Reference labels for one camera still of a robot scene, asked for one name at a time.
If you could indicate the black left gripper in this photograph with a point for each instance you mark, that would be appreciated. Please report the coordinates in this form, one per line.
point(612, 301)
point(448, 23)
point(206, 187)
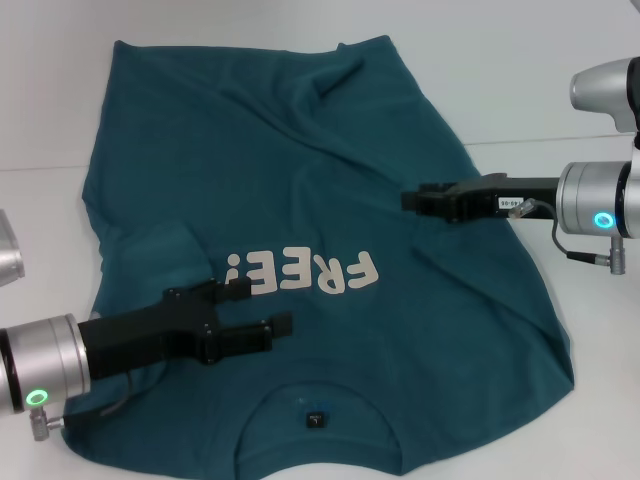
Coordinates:
point(145, 337)

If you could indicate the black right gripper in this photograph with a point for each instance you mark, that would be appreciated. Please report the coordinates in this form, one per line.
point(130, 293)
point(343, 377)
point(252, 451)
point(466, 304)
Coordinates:
point(500, 197)

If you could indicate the teal t-shirt with FREE print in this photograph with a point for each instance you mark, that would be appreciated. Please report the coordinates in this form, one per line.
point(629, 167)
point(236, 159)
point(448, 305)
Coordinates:
point(250, 150)

